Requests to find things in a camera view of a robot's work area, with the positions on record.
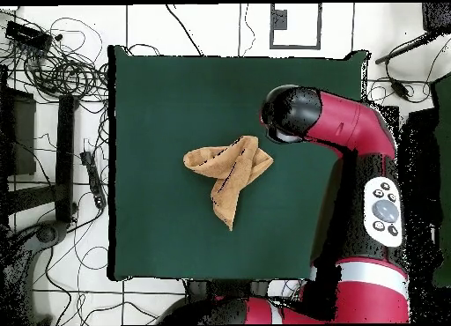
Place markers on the black power adapter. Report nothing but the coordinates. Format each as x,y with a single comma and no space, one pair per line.
401,90

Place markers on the black tripod pole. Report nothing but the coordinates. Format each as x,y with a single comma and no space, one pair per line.
405,49

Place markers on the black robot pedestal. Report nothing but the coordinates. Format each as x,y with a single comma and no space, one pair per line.
225,289

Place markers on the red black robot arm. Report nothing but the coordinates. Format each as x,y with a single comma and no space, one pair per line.
352,125

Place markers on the dark stand base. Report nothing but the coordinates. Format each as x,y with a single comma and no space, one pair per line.
45,233

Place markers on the black power strip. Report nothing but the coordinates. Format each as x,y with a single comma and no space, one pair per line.
93,178

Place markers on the tan terry towel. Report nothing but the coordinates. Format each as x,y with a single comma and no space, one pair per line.
232,171

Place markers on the black speckled box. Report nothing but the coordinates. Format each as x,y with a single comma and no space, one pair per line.
437,17

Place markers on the black flat panel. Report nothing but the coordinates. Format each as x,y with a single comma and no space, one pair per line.
419,153
21,135

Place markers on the dark green table cloth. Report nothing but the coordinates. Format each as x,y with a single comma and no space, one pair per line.
158,111

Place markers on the black stand bar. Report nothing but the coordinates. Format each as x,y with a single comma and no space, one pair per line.
65,157

